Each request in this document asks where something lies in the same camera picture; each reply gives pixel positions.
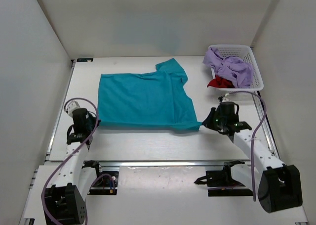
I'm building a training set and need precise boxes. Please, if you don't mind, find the teal t shirt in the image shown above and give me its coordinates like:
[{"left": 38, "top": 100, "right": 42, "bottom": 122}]
[{"left": 98, "top": 58, "right": 201, "bottom": 132}]

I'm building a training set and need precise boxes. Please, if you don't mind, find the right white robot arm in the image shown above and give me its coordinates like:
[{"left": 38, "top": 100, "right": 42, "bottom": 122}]
[{"left": 202, "top": 102, "right": 303, "bottom": 213}]

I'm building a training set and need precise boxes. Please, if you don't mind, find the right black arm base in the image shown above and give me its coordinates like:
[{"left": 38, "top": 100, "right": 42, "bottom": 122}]
[{"left": 194, "top": 160, "right": 253, "bottom": 197}]

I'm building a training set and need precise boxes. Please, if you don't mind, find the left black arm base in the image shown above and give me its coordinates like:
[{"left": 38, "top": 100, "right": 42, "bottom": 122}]
[{"left": 82, "top": 160, "right": 119, "bottom": 195}]

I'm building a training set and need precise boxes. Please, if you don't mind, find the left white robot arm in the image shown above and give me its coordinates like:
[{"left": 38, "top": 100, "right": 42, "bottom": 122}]
[{"left": 42, "top": 106, "right": 104, "bottom": 225}]

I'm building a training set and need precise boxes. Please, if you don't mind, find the red t shirt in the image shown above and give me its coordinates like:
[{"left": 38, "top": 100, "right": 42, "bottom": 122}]
[{"left": 207, "top": 75, "right": 235, "bottom": 89}]

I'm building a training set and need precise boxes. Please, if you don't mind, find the lavender t shirt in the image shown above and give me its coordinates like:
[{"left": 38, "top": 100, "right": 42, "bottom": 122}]
[{"left": 203, "top": 47, "right": 253, "bottom": 89}]

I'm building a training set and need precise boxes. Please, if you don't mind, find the small dark table label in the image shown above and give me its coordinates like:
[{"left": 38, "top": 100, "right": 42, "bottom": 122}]
[{"left": 76, "top": 58, "right": 94, "bottom": 62}]

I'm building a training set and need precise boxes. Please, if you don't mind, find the white plastic laundry basket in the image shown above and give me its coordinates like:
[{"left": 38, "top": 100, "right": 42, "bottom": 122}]
[{"left": 208, "top": 44, "right": 264, "bottom": 92}]

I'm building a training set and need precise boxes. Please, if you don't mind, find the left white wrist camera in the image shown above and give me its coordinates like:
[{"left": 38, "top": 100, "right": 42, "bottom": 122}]
[{"left": 64, "top": 100, "right": 80, "bottom": 117}]

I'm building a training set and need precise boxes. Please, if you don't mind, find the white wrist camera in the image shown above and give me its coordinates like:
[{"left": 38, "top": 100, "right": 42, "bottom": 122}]
[
  {"left": 218, "top": 93, "right": 231, "bottom": 103},
  {"left": 64, "top": 100, "right": 80, "bottom": 117}
]

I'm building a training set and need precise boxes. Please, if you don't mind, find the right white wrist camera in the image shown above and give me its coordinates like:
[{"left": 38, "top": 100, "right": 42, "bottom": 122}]
[{"left": 218, "top": 93, "right": 231, "bottom": 103}]

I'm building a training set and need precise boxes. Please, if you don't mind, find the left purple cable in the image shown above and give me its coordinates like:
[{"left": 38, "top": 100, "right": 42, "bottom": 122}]
[{"left": 40, "top": 97, "right": 115, "bottom": 225}]

